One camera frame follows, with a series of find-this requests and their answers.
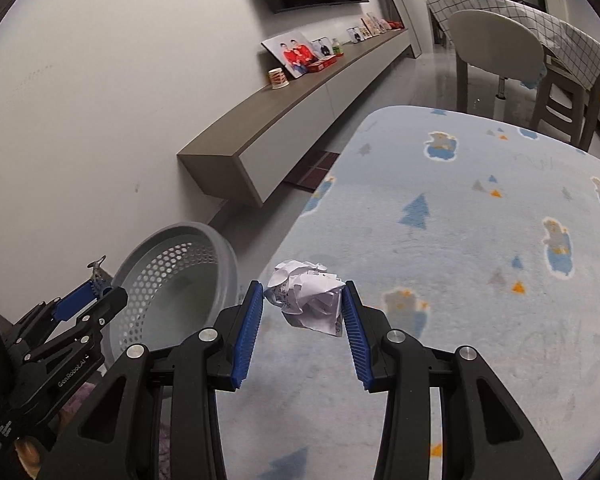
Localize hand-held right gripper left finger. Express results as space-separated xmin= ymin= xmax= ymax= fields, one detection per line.
xmin=37 ymin=280 xmax=264 ymax=480

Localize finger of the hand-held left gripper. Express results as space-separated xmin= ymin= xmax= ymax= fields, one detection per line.
xmin=24 ymin=287 xmax=129 ymax=363
xmin=17 ymin=280 xmax=107 ymax=348

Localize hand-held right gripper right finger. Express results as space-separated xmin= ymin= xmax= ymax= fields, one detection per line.
xmin=341 ymin=280 xmax=563 ymax=480

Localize small grey metal piece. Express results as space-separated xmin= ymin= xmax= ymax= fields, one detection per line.
xmin=87 ymin=256 xmax=108 ymax=293

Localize white paper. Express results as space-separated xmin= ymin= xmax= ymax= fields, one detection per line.
xmin=263 ymin=259 xmax=348 ymax=337

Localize grey perforated plastic basket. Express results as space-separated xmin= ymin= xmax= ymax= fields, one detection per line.
xmin=101 ymin=221 xmax=239 ymax=367

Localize person's left hand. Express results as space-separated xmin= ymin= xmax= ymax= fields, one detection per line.
xmin=16 ymin=436 xmax=46 ymax=468

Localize purple fuzzy garment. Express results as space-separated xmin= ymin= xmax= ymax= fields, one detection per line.
xmin=55 ymin=382 xmax=173 ymax=480

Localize red flat box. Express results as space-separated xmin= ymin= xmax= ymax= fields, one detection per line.
xmin=305 ymin=54 xmax=342 ymax=73

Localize row of small picture cards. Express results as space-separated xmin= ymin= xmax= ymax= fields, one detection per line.
xmin=360 ymin=14 xmax=388 ymax=38

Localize grey wooden chair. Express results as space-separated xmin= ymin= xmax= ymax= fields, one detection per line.
xmin=530 ymin=67 xmax=600 ymax=153

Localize grey round-back chair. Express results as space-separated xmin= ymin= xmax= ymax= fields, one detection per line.
xmin=447 ymin=9 xmax=551 ymax=113

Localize table with checked cloth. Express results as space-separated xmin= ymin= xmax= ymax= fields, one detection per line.
xmin=426 ymin=0 xmax=600 ymax=96

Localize long grey wall cabinet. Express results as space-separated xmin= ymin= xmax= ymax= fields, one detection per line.
xmin=176 ymin=27 xmax=413 ymax=208

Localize large photo frame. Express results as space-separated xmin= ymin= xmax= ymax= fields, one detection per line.
xmin=261 ymin=32 xmax=313 ymax=80

